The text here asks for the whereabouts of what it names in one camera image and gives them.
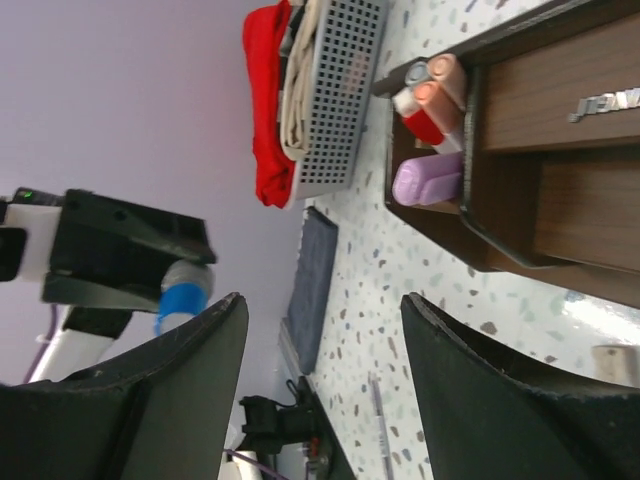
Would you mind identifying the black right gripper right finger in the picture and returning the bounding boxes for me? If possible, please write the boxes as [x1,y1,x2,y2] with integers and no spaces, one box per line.
[401,293,639,479]

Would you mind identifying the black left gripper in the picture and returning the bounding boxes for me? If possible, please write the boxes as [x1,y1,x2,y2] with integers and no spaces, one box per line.
[41,189,217,312]

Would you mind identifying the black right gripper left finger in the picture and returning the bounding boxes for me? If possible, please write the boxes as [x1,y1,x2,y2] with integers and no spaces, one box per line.
[1,293,249,479]

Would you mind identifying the grey purple pen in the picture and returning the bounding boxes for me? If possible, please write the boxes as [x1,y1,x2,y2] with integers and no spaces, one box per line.
[369,372,394,480]

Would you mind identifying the beige eraser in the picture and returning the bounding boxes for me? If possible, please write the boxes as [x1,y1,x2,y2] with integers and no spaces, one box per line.
[591,345,639,388]

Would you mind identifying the pink highlighter marker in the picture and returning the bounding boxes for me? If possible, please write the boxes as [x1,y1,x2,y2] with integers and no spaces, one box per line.
[391,152,463,207]

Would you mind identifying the brown wooden desk organizer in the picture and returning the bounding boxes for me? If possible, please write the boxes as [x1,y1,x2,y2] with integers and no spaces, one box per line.
[385,1,639,289]

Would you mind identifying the red white marker pen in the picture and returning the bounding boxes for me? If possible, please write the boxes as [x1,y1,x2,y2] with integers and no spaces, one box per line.
[392,87,449,153]

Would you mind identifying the blue grey stamp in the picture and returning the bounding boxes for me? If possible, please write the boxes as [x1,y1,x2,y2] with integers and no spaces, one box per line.
[154,260,214,336]

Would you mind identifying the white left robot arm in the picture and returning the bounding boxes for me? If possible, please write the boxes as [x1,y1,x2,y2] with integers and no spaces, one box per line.
[1,187,217,382]

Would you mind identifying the dark blue denim cloth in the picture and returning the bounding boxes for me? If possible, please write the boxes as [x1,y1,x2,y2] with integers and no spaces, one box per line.
[286,207,339,375]

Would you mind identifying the red folded cloth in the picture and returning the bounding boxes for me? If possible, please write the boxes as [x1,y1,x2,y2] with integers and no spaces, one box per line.
[242,1,294,209]

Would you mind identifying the beige folded cloth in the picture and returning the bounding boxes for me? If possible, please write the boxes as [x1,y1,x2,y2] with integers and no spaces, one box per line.
[278,1,323,161]

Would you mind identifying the white perforated basket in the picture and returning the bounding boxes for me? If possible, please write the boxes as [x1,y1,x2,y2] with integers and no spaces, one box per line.
[289,1,390,203]

